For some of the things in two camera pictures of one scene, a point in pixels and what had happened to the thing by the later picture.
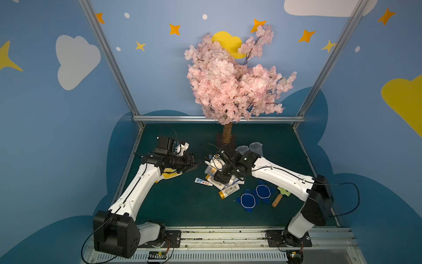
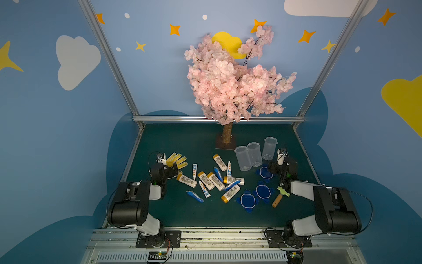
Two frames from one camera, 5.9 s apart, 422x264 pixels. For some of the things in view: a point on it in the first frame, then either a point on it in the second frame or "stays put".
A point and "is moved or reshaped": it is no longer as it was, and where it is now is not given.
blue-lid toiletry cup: (210, 170) → (269, 148)
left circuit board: (157, 256) stays put
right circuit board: (295, 256) stays put
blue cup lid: (248, 201) stays put
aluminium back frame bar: (202, 117) stays put
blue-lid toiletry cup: (256, 147) stays put
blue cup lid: (264, 192) is moved or reshaped
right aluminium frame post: (360, 10) stays put
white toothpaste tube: (198, 180) → (205, 191)
